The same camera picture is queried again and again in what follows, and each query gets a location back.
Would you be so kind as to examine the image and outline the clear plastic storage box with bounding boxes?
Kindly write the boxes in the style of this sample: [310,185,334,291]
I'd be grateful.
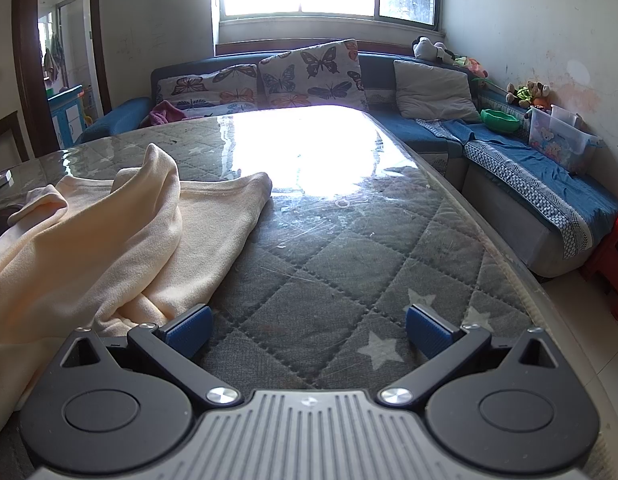
[526,105,601,173]

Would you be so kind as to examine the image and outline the green plastic bowl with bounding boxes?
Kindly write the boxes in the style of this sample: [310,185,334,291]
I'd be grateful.
[480,108,522,133]

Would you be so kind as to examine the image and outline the blue corner sofa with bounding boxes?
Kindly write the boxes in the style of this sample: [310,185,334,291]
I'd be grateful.
[76,40,618,278]

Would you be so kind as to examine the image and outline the cream knit garment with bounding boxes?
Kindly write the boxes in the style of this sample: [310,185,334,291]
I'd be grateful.
[0,143,275,431]

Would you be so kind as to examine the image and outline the colourful plush toys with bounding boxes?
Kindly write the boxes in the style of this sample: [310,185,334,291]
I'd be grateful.
[454,55,490,86]

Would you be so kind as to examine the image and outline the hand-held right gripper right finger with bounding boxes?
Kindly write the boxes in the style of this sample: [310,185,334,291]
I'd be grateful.
[378,304,560,407]

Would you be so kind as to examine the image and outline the pink cloth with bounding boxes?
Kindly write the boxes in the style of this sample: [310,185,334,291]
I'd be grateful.
[148,101,190,128]

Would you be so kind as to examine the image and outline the large butterfly print cushion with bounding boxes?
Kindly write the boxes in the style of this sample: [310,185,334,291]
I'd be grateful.
[258,39,367,111]

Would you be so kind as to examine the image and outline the dark wooden sideboard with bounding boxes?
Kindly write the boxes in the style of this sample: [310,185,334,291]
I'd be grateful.
[0,110,30,171]

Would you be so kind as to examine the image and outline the brown plush toys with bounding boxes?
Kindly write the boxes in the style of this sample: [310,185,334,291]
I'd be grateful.
[506,81,552,110]

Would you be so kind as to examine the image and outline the blue patterned sofa cover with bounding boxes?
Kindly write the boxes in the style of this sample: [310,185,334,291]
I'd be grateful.
[416,117,618,260]

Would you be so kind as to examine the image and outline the grey cushion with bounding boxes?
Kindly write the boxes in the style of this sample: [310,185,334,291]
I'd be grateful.
[393,60,482,123]

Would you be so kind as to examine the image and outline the blue cabinet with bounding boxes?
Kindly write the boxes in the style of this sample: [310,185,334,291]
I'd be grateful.
[48,85,92,148]

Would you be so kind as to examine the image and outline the panda plush toy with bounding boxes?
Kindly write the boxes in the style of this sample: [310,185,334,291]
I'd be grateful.
[413,36,455,65]

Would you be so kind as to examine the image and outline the long butterfly print cushion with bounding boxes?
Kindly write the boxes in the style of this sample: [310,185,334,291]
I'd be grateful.
[155,64,260,116]

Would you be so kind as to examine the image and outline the dark wooden door frame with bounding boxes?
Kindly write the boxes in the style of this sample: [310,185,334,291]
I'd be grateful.
[13,0,112,158]

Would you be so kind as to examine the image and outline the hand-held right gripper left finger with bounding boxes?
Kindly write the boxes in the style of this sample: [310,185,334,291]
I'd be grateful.
[59,305,242,407]

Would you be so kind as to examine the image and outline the grey quilted star table cover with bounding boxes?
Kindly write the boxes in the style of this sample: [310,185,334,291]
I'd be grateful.
[0,107,547,480]

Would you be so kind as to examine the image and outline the hanging clothes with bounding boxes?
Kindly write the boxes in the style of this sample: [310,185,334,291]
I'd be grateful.
[43,32,66,83]

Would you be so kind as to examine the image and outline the red plastic stool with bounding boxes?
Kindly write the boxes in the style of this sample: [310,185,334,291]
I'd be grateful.
[582,225,618,321]

